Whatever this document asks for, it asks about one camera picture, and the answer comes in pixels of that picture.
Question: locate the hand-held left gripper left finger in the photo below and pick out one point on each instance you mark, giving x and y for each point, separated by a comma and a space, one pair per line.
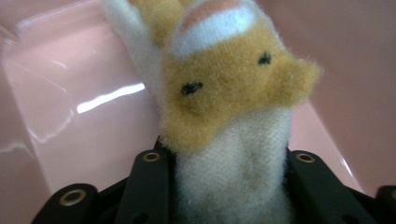
146, 193

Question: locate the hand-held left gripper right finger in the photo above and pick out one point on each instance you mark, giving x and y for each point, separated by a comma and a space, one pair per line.
317, 193

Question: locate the pink plastic basin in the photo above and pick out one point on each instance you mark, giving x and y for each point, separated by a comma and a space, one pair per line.
93, 140

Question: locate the orange and white plush toy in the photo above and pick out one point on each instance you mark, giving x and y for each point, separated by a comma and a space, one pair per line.
230, 118

